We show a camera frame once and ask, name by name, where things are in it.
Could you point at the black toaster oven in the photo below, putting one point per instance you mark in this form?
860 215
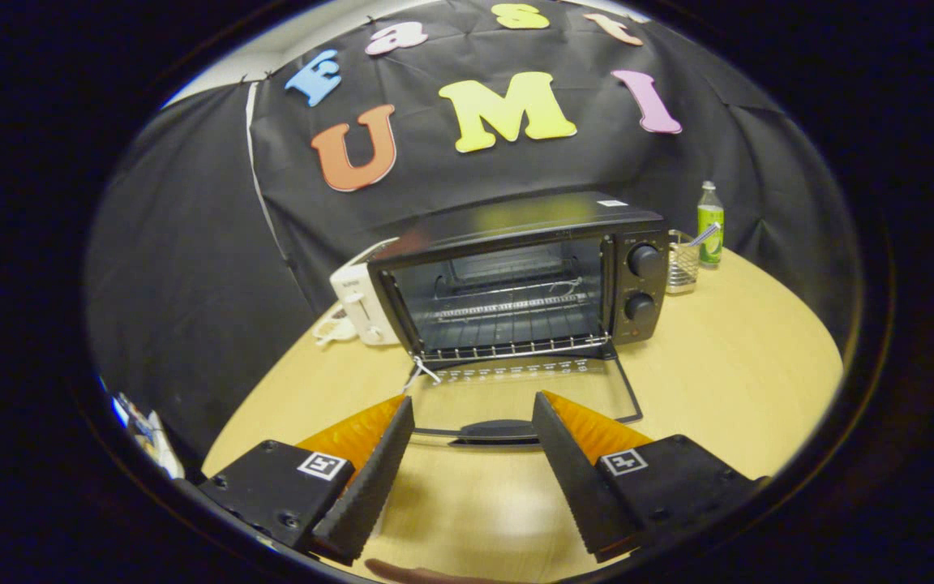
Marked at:
516 215

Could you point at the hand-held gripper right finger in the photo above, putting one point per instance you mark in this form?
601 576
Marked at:
580 487

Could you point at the white and blue object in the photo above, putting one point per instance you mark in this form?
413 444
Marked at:
147 430

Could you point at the green label drink bottle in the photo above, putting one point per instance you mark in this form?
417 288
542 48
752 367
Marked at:
710 227

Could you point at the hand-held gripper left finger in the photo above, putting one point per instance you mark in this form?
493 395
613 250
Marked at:
370 495

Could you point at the white pop-up toaster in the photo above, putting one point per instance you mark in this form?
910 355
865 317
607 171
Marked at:
357 300

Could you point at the small white dish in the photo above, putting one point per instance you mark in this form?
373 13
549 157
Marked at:
337 328

